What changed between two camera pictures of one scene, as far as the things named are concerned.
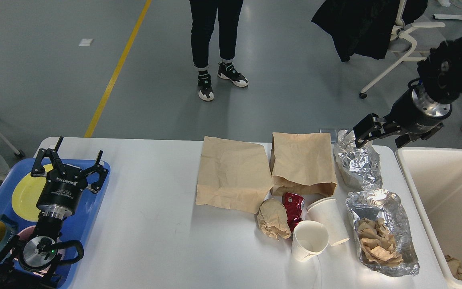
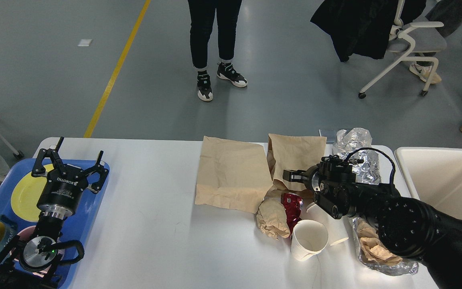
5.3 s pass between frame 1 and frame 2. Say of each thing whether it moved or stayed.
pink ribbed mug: stayed
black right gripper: moved
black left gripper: stayed
